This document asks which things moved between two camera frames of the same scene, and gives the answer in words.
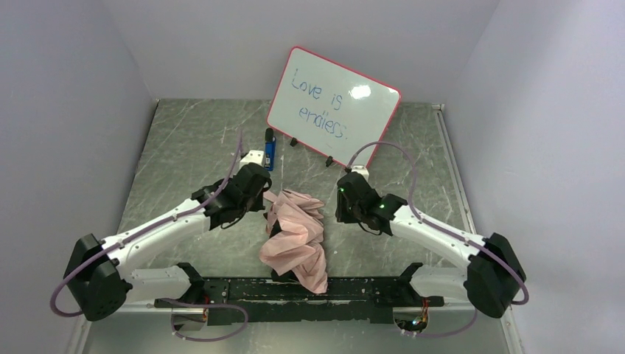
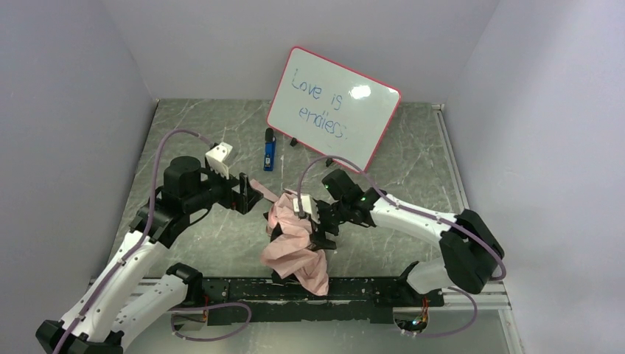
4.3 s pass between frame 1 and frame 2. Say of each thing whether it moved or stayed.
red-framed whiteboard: stayed
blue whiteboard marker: stayed
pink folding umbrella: stayed
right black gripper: moved
